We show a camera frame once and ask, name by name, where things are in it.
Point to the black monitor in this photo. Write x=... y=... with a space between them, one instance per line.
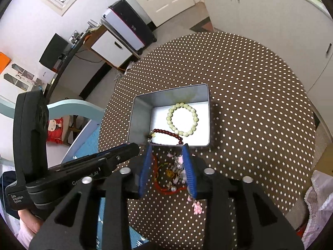
x=53 y=52

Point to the orange box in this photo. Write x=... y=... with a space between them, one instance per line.
x=4 y=62

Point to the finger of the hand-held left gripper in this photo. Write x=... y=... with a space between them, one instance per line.
x=113 y=150
x=124 y=154

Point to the white cupboard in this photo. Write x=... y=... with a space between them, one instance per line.
x=260 y=18

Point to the light blue wooden chair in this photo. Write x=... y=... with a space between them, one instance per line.
x=78 y=106

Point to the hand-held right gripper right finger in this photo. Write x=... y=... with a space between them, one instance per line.
x=189 y=170

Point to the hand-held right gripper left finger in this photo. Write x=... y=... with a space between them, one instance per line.
x=145 y=173

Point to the person's left hand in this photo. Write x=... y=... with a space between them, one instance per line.
x=30 y=220

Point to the white drawer cabinet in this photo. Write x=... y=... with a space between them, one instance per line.
x=109 y=47

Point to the silver metal tin box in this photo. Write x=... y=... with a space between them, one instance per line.
x=161 y=101

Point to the teal seat cushion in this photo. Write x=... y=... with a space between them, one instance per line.
x=88 y=145

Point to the person's left forearm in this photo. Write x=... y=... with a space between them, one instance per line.
x=24 y=237

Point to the dark desk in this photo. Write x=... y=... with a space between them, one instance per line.
x=67 y=57

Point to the red printed bag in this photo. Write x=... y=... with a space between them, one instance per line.
x=55 y=130

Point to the black and white suitcase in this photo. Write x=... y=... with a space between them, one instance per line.
x=130 y=23

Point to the white picture box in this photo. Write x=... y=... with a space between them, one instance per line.
x=15 y=78

